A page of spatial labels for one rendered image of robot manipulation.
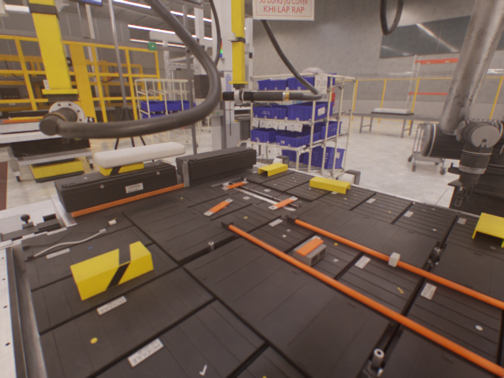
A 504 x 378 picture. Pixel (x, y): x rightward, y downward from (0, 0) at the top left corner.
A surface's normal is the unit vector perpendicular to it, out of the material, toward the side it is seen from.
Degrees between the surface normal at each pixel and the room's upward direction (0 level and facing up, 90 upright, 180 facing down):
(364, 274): 0
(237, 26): 90
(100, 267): 0
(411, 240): 0
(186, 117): 73
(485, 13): 109
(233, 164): 90
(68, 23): 90
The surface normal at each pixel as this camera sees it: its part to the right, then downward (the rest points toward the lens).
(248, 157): 0.70, 0.25
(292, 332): 0.00, -0.94
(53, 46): 0.50, 0.30
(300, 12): 0.28, 0.33
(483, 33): -0.65, 0.56
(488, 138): -0.45, 0.31
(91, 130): -0.04, 0.21
